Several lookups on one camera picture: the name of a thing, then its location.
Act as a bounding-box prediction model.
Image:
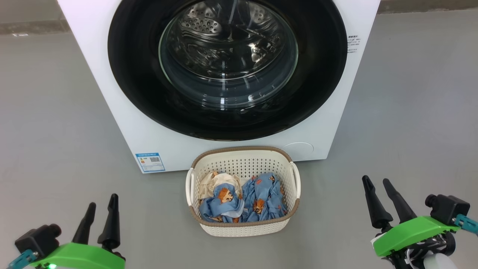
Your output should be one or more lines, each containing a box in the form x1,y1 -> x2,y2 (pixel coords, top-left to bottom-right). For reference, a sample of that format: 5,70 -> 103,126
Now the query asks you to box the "cream and blue printed garment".
198,171 -> 245,223

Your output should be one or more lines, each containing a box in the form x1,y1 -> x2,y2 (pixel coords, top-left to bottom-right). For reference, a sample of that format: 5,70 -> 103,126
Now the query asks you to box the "round black glass washer door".
108,0 -> 348,141

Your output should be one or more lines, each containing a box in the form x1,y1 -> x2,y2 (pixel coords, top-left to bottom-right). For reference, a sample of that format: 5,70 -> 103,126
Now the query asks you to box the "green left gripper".
30,194 -> 125,269

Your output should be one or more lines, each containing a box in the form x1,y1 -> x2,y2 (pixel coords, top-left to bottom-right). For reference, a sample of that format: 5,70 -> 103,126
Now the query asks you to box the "round white filter cover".
283,142 -> 314,162

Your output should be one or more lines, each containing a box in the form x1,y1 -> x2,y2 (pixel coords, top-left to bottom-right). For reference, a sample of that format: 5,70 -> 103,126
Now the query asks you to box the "white front-load washing machine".
57,0 -> 381,174

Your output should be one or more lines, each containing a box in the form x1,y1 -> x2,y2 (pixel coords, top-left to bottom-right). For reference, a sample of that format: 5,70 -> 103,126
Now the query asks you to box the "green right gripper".
361,175 -> 462,269

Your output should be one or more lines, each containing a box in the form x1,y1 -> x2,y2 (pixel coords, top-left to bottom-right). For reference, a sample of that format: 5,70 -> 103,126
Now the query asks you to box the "teal cable connector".
7,250 -> 38,269
454,214 -> 478,235

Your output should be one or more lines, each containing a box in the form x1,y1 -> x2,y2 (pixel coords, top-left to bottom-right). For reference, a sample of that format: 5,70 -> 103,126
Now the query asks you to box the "blue garment with orange print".
241,172 -> 289,223

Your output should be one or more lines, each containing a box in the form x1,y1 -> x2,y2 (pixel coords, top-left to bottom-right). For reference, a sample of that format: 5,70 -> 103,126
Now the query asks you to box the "printed warning label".
347,35 -> 361,54

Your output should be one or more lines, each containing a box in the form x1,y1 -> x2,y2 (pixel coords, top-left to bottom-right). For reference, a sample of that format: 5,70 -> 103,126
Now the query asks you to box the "blue energy label sticker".
135,152 -> 166,173

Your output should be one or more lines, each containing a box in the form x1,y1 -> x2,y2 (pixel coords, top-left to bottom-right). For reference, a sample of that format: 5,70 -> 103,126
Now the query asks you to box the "cream perforated laundry basket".
186,146 -> 301,237

